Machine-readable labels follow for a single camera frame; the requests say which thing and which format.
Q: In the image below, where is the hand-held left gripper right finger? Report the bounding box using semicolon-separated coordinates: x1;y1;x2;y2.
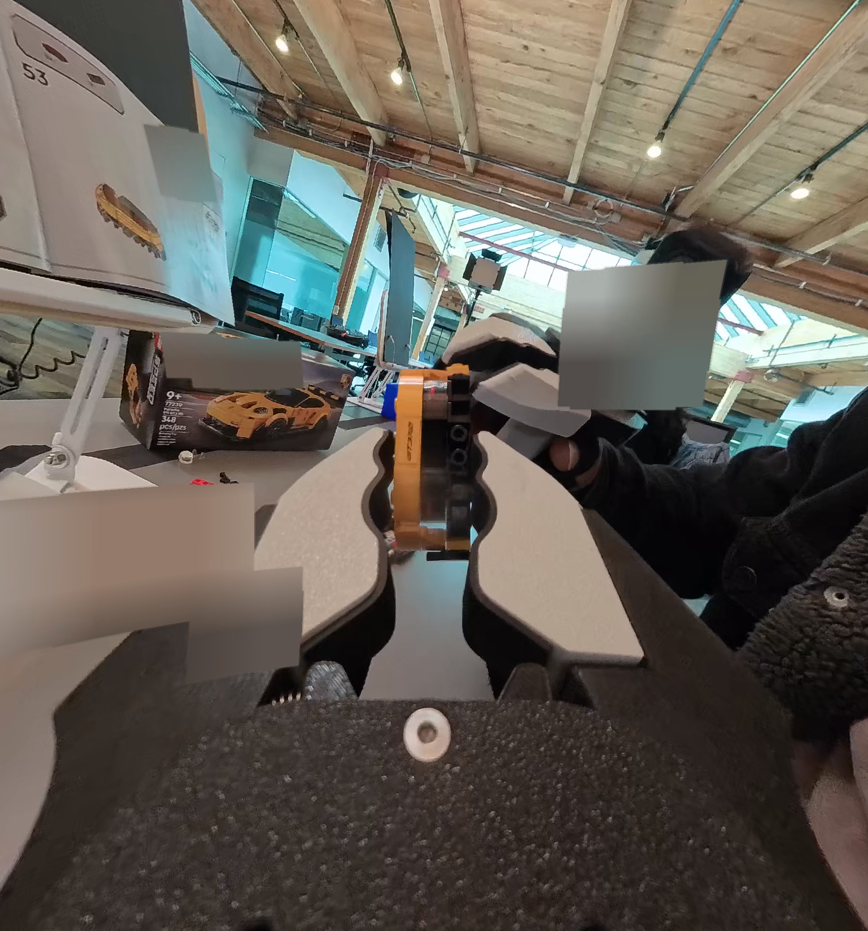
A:
463;431;647;692

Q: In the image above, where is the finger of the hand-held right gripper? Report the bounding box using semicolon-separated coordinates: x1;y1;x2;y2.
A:
437;314;560;372
472;362;593;442

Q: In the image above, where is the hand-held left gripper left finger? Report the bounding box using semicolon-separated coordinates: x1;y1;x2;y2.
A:
254;428;397;677

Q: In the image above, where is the orange black lego car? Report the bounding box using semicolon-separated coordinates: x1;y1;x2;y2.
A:
386;366;482;561

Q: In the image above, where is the person's right forearm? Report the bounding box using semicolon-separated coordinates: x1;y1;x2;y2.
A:
594;418;868;583

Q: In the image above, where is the lego set box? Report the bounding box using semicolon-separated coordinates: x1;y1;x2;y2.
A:
120;331;355;453

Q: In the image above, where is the lego instruction booklet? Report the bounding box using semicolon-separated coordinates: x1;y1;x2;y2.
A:
0;0;235;324

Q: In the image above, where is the person's right hand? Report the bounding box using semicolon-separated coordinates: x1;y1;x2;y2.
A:
549;416;629;508

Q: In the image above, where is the studio light panel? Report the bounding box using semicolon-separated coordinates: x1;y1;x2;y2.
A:
463;249;509;294

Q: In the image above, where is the dark upright panel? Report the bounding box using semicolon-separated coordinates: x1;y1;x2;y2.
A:
378;209;418;368

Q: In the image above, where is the background office desk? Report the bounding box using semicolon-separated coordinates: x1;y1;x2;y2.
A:
243;309;378;365

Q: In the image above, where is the white booklet stand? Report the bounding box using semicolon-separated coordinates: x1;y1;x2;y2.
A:
0;255;202;504

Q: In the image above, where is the dark fleece jacket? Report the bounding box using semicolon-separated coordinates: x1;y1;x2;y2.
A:
699;371;868;750

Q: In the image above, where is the pale pink shirt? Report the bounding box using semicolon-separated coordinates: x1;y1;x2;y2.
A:
790;702;868;931

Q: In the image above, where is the black coiled cable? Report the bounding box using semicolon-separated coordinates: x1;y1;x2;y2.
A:
0;318;96;401

